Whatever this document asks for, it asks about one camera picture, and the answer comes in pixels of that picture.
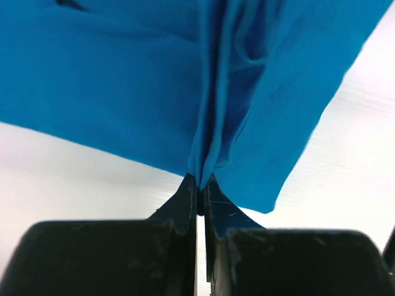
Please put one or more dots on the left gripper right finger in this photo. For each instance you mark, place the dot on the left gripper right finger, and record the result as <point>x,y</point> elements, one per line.
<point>244,258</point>

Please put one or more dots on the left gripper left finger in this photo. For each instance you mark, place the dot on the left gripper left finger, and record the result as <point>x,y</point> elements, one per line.
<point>154,256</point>

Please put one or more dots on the bright blue t shirt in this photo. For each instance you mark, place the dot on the bright blue t shirt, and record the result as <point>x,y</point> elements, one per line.
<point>226,88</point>

